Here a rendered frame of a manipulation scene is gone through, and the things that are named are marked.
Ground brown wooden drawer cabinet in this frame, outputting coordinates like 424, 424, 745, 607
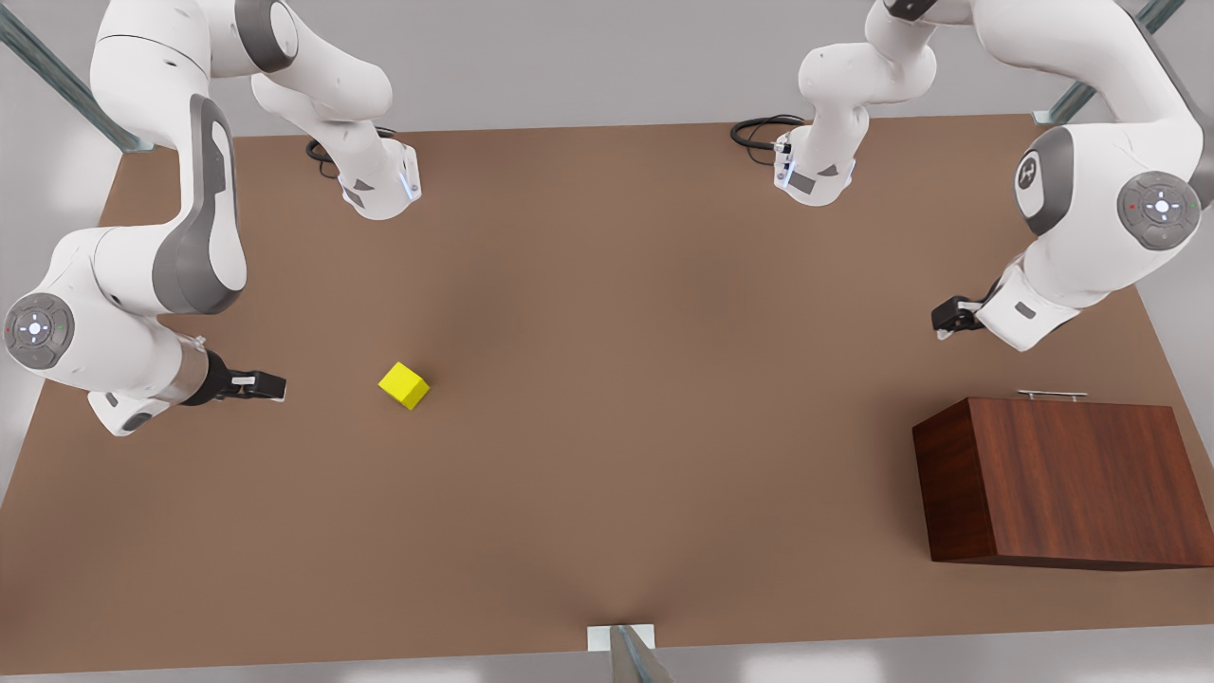
912, 397, 1214, 572

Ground yellow cube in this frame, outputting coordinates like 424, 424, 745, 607
377, 361, 431, 411

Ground black cable loop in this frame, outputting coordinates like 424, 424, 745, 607
305, 127, 399, 180
730, 115, 808, 168

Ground silver frame post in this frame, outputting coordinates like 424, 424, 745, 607
587, 623, 676, 683
1032, 0, 1187, 126
0, 8, 155, 154

